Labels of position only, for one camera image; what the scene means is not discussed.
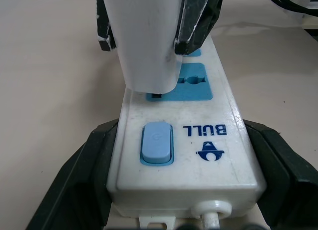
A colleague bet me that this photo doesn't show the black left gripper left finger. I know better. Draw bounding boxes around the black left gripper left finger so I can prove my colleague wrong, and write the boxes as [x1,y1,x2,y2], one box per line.
[24,117,120,230]

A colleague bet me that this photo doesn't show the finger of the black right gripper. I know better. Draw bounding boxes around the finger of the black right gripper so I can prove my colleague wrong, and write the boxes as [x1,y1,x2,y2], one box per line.
[95,0,118,52]
[173,0,225,56]

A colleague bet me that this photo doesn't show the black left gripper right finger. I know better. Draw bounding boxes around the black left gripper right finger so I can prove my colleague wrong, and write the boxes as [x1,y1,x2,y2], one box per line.
[244,119,318,230]

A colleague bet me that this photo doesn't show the white charger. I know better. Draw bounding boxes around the white charger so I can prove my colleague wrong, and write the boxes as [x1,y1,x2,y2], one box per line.
[102,0,186,100]

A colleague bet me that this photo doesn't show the white blue power strip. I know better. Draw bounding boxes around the white blue power strip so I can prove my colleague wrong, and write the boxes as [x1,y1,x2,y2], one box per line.
[106,34,268,230]

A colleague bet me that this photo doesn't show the black cable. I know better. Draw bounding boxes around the black cable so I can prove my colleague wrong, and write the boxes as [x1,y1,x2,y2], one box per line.
[263,0,318,15]

